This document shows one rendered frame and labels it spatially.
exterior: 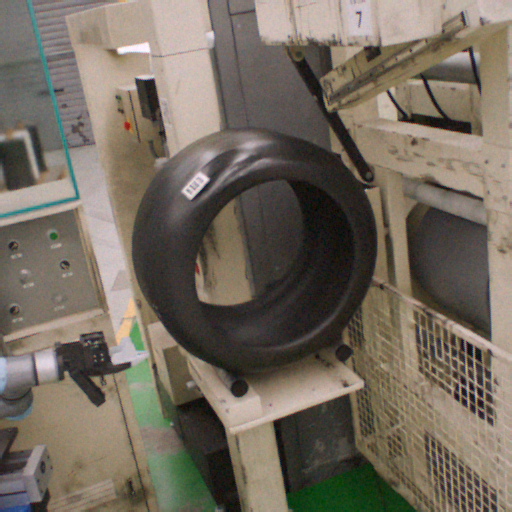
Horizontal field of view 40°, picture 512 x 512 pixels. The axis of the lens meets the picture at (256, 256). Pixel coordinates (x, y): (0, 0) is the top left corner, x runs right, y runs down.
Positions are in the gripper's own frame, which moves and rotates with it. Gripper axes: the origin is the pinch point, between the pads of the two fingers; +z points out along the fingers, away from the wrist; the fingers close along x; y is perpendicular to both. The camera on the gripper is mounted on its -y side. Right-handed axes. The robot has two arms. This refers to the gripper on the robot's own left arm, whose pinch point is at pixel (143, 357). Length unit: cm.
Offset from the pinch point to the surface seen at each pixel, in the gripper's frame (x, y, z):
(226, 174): -11.3, 44.1, 19.2
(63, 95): 965, -11, 89
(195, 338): -11.6, 7.7, 9.9
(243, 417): -11.0, -15.4, 20.7
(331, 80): 14, 60, 57
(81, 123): 958, -54, 111
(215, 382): 2.0, -11.7, 18.0
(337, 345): -9.5, -2.3, 46.8
